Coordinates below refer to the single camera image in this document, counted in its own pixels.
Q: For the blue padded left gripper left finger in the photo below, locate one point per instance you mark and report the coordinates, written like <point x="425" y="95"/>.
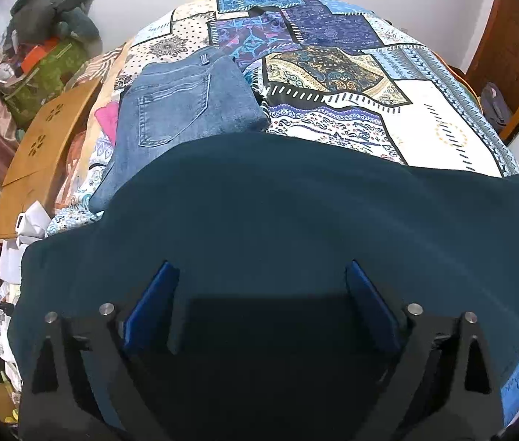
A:
<point x="141" y="320"/>

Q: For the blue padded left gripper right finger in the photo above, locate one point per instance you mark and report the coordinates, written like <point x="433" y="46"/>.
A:
<point x="382" y="324"/>

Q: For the dark teal pants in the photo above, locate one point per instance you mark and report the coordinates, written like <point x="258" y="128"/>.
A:
<point x="239" y="369"/>

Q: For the grey crumpled cloth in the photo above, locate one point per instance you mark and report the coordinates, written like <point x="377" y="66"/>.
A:
<point x="30" y="227"/>

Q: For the wooden lap desk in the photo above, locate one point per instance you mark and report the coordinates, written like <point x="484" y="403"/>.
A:
<point x="37" y="170"/>

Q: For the magenta garment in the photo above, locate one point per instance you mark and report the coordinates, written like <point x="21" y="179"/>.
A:
<point x="107" y="117"/>

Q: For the folded blue jeans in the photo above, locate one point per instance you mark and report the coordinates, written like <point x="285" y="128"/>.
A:
<point x="168" y="104"/>

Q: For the blue patchwork bedspread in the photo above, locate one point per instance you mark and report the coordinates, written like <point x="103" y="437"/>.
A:
<point x="369" y="134"/>

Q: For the orange floral blanket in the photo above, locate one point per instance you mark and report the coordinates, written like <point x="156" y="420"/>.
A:
<point x="102" y="69"/>

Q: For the green storage bin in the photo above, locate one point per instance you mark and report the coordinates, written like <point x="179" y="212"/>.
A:
<point x="45" y="80"/>

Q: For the dark jacket pile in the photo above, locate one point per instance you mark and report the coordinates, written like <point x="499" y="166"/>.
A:
<point x="36" y="21"/>

